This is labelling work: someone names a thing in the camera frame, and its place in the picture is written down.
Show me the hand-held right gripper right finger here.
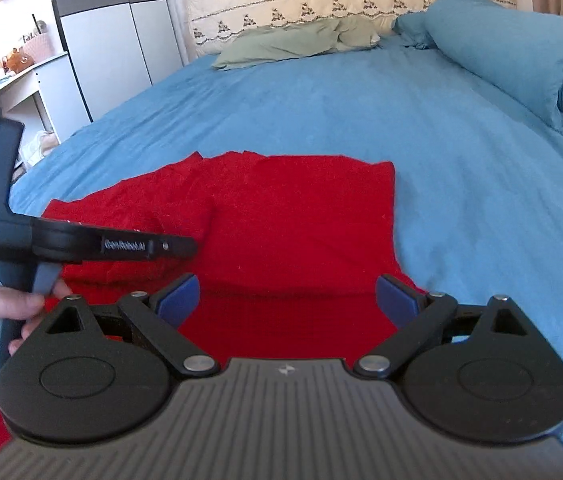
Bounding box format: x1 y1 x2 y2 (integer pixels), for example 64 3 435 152
353 273 543 379

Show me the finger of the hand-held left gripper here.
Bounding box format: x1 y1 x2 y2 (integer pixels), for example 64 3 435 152
82 230 198 265

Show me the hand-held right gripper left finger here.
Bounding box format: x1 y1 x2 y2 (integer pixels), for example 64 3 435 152
36 272 220 379

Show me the red knit garment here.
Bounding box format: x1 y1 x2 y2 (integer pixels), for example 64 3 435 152
0 150 428 466

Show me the white bag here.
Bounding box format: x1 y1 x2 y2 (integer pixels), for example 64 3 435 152
24 129 61 167

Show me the blue bed sheet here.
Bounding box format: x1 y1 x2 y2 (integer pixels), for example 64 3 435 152
0 35 563 467

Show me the white desk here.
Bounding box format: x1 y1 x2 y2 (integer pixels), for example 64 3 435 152
0 51 80 161

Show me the brown bag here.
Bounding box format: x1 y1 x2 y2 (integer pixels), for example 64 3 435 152
8 49 36 70

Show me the pink basket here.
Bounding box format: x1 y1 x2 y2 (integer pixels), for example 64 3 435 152
20 30 56 61

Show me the grey and white wardrobe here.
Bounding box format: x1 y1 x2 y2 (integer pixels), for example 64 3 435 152
44 0 185 124

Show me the green pillow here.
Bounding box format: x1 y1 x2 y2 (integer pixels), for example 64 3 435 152
210 14 382 72

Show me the blue rolled duvet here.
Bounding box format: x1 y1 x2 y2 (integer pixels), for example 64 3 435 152
392 0 563 147

